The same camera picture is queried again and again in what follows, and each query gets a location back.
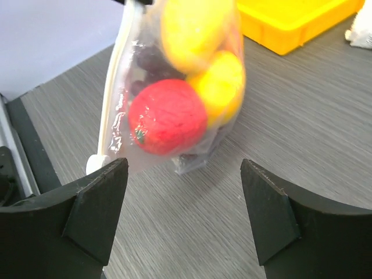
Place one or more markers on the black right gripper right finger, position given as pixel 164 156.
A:
pixel 300 234

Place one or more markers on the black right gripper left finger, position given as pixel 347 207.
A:
pixel 67 232

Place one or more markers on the red fake tomato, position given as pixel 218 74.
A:
pixel 167 118

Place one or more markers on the clear zip top bag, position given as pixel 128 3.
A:
pixel 137 61

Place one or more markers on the yellow fake mango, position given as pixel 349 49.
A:
pixel 191 31

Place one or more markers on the yellow fake lemon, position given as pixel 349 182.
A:
pixel 220 87

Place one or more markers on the rolled white towel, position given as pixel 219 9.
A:
pixel 359 33

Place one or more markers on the yellow plastic tray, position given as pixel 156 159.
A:
pixel 282 26

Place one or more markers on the grey aluminium corner rail left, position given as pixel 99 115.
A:
pixel 23 174

